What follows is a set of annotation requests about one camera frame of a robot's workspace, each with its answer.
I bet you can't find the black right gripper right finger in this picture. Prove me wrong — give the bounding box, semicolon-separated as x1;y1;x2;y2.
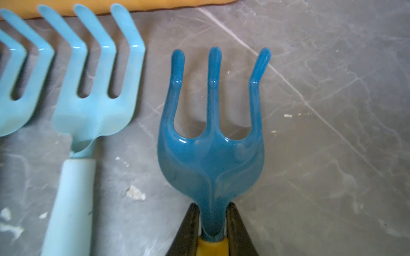
226;202;258;256

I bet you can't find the orange plastic storage tray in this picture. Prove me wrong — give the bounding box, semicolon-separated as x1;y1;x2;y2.
1;0;235;19

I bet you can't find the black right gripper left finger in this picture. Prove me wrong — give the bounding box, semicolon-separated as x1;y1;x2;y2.
166;203;200;256

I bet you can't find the light blue rake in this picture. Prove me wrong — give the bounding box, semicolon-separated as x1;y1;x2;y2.
0;9;56;138
37;3;146;256

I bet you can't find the dark blue rake yellow handle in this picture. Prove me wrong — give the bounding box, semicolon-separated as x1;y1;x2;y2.
157;47;271;256

